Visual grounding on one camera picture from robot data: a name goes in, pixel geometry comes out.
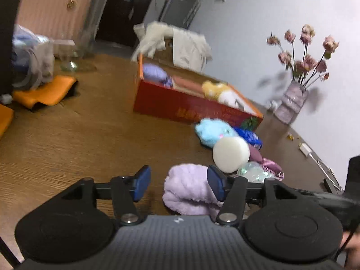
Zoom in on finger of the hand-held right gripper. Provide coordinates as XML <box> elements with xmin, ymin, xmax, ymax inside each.
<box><xmin>344</xmin><ymin>155</ymin><xmax>360</xmax><ymax>194</ymax></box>
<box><xmin>298</xmin><ymin>190</ymin><xmax>358</xmax><ymax>228</ymax></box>

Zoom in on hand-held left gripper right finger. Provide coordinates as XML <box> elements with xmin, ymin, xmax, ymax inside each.
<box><xmin>207</xmin><ymin>165</ymin><xmax>299</xmax><ymax>227</ymax></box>

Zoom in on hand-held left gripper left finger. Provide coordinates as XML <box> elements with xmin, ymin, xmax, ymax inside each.
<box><xmin>60</xmin><ymin>165</ymin><xmax>152</xmax><ymax>227</ymax></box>

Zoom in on purple fluffy headband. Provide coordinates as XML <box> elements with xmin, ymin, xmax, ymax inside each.
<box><xmin>162</xmin><ymin>163</ymin><xmax>225</xmax><ymax>217</ymax></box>

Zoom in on white round foam sponge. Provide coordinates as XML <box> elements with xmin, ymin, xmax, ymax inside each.
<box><xmin>212</xmin><ymin>136</ymin><xmax>250</xmax><ymax>174</ymax></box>

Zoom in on iridescent crinkled bag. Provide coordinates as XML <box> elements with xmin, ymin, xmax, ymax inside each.
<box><xmin>236</xmin><ymin>162</ymin><xmax>275</xmax><ymax>182</ymax></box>

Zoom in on light blue plush toy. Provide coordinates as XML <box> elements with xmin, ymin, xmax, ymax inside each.
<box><xmin>195</xmin><ymin>118</ymin><xmax>239</xmax><ymax>148</ymax></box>

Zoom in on purple satin scrunchie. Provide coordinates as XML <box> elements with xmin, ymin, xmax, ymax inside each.
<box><xmin>247</xmin><ymin>146</ymin><xmax>284</xmax><ymax>180</ymax></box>

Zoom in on red cardboard box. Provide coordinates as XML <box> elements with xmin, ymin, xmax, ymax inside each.
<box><xmin>133</xmin><ymin>54</ymin><xmax>264</xmax><ymax>132</ymax></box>

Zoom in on yellow plush toy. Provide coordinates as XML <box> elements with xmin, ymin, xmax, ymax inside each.
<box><xmin>202</xmin><ymin>81</ymin><xmax>242</xmax><ymax>109</ymax></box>

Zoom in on pink sponge block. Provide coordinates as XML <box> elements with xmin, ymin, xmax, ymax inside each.
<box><xmin>171</xmin><ymin>75</ymin><xmax>206</xmax><ymax>97</ymax></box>

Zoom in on purple knitted cloth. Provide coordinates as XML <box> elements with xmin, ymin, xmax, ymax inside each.
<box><xmin>142</xmin><ymin>63</ymin><xmax>173</xmax><ymax>88</ymax></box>

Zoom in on person's right hand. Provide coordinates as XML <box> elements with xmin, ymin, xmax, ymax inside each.
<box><xmin>342</xmin><ymin>228</ymin><xmax>360</xmax><ymax>259</ymax></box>

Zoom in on dark flat device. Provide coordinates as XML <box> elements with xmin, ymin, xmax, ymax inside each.
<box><xmin>323</xmin><ymin>178</ymin><xmax>343</xmax><ymax>194</ymax></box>

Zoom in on blue foil pouch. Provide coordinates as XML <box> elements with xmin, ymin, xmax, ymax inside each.
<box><xmin>234</xmin><ymin>126</ymin><xmax>263</xmax><ymax>149</ymax></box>

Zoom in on pink textured vase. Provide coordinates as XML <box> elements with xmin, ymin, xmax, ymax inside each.
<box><xmin>274</xmin><ymin>80</ymin><xmax>307</xmax><ymax>125</ymax></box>

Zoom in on dried pink roses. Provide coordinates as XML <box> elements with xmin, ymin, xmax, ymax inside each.
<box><xmin>267</xmin><ymin>24</ymin><xmax>339</xmax><ymax>88</ymax></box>

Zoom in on short orange rubber band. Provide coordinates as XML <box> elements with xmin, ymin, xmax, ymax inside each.
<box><xmin>13</xmin><ymin>75</ymin><xmax>79</xmax><ymax>109</ymax></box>

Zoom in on wooden chair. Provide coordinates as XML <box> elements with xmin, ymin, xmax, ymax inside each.
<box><xmin>163</xmin><ymin>38</ymin><xmax>175</xmax><ymax>65</ymax></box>

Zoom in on beige jacket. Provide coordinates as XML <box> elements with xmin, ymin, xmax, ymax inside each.
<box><xmin>131</xmin><ymin>21</ymin><xmax>213</xmax><ymax>74</ymax></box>

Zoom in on glass beaker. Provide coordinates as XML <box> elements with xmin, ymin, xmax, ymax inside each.
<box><xmin>53</xmin><ymin>20</ymin><xmax>97</xmax><ymax>72</ymax></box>

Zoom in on long orange rubber band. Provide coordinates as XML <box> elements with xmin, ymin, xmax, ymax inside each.
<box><xmin>0</xmin><ymin>104</ymin><xmax>14</xmax><ymax>138</ymax></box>

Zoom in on dark entrance door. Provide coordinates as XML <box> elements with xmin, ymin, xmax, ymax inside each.
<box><xmin>96</xmin><ymin>0</ymin><xmax>159</xmax><ymax>47</ymax></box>

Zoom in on grey refrigerator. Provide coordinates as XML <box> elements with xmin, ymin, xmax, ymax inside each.
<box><xmin>159</xmin><ymin>0</ymin><xmax>204</xmax><ymax>30</ymax></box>

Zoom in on pink ribbed suitcase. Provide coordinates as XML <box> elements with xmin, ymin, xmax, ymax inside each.
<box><xmin>15</xmin><ymin>0</ymin><xmax>92</xmax><ymax>58</ymax></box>

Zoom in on black paper bag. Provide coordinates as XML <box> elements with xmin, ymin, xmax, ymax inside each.
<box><xmin>0</xmin><ymin>0</ymin><xmax>27</xmax><ymax>96</ymax></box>

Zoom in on white charger cable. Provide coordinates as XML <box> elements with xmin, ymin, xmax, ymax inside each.
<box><xmin>309</xmin><ymin>152</ymin><xmax>344</xmax><ymax>192</ymax></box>

